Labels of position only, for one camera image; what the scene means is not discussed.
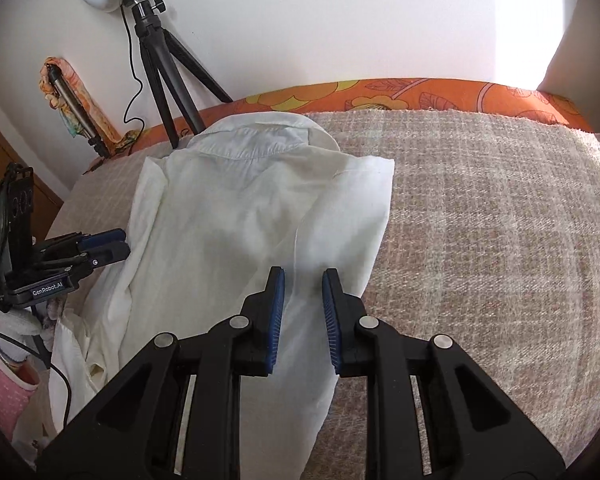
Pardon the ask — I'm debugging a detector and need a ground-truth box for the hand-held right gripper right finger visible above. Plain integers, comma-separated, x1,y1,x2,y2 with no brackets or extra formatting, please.
321,268,566,480

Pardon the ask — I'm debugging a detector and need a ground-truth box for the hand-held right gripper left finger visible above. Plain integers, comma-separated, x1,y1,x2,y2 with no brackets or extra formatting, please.
35,266,287,480

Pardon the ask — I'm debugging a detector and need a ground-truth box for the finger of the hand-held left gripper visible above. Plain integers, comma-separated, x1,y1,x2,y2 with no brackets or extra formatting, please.
39,242,132,273
36,228,127,256

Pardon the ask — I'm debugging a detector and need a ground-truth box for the white long-sleeved shirt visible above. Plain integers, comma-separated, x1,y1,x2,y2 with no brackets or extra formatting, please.
12,112,397,480

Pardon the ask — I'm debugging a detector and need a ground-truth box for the person's left hand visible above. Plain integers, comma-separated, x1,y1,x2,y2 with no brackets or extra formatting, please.
0,305,56,356

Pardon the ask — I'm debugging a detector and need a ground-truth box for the folded metal tripod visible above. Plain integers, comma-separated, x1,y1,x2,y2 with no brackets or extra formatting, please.
50,64,112,158

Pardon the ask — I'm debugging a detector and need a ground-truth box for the wooden furniture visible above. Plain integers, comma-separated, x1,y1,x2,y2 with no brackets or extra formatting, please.
0,100,66,241

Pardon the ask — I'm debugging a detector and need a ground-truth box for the folded tripod with colourful cloth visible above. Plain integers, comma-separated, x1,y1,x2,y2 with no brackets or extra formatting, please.
40,57,141,153

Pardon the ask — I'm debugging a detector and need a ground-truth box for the black tripod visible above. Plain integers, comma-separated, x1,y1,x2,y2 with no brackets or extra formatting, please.
130,0,233,150

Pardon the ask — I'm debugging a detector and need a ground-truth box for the beige checked blanket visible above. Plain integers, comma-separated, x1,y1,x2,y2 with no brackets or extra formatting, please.
45,109,600,466

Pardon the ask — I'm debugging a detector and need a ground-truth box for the orange floral bedsheet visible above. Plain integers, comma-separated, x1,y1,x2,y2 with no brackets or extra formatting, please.
82,78,593,173

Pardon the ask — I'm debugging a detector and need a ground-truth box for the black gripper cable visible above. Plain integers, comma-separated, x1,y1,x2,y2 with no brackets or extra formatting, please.
0,305,72,423

